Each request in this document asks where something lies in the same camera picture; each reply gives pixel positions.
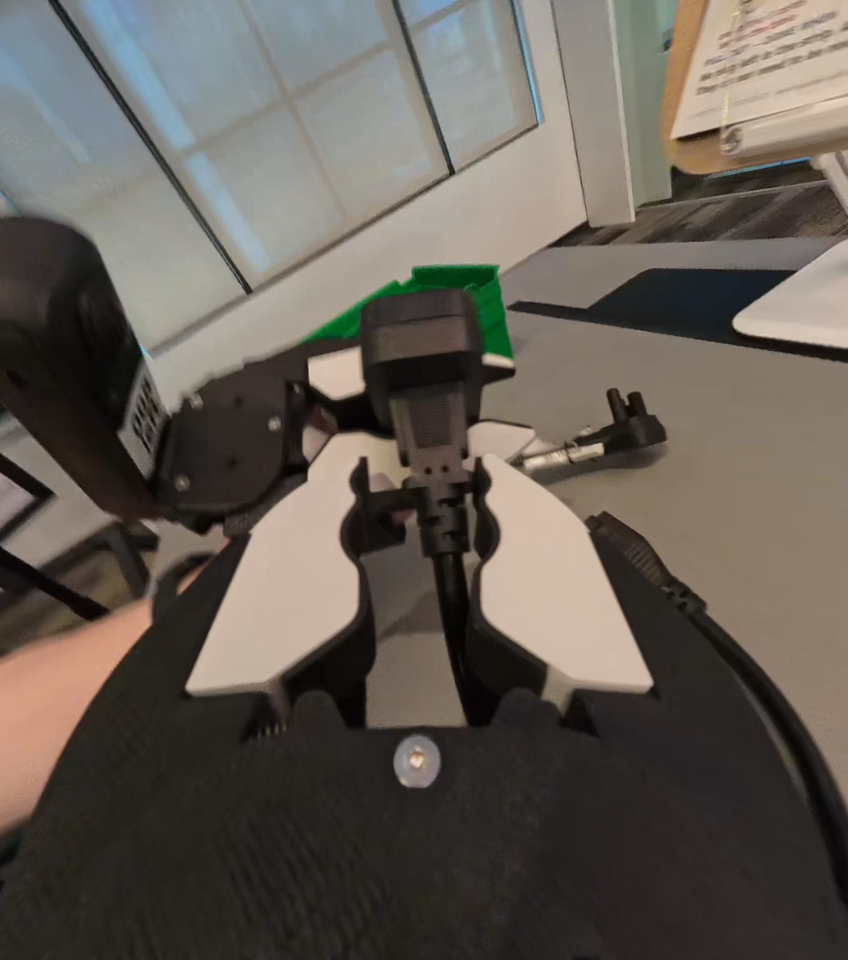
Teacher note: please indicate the person's left forearm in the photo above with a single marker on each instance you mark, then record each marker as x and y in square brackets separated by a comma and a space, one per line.
[33, 712]

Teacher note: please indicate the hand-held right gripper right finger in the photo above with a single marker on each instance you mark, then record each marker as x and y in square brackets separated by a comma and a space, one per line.
[566, 592]

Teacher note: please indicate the white document stand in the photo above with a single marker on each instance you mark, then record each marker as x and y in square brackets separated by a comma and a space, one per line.
[821, 307]

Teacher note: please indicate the white printed paper sheet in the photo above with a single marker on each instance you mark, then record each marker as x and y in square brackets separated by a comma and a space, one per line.
[784, 67]

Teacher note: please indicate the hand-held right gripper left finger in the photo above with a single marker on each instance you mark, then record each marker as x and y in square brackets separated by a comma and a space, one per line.
[281, 585]

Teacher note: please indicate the loose black plug adapter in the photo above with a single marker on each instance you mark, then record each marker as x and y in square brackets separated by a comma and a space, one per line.
[638, 424]

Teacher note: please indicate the green plastic bin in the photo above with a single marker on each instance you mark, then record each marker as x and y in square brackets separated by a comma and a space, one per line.
[461, 285]

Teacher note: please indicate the large frosted window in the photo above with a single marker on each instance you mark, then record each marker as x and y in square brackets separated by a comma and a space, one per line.
[281, 150]

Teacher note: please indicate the small silver metal connector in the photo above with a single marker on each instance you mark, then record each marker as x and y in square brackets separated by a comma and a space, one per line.
[566, 454]

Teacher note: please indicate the black table mat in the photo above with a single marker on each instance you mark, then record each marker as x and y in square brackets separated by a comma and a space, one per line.
[694, 307]

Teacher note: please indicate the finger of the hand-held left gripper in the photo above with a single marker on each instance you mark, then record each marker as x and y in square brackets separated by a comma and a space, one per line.
[506, 441]
[335, 375]

